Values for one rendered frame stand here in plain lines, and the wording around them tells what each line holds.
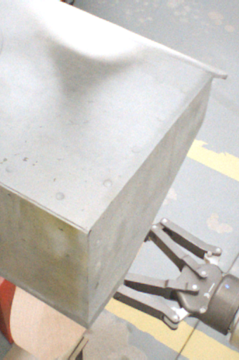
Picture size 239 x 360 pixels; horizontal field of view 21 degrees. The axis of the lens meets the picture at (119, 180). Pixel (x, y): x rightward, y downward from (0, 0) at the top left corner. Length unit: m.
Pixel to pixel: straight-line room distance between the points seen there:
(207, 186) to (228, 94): 0.50
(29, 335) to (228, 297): 0.26
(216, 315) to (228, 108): 1.88
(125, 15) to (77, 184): 2.64
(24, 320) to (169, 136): 0.44
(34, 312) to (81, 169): 0.42
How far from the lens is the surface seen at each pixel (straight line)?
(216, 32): 2.99
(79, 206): 0.40
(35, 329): 0.83
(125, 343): 2.02
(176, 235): 0.90
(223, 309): 0.82
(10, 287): 1.47
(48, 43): 0.51
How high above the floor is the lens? 1.85
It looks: 52 degrees down
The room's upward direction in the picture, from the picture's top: 3 degrees clockwise
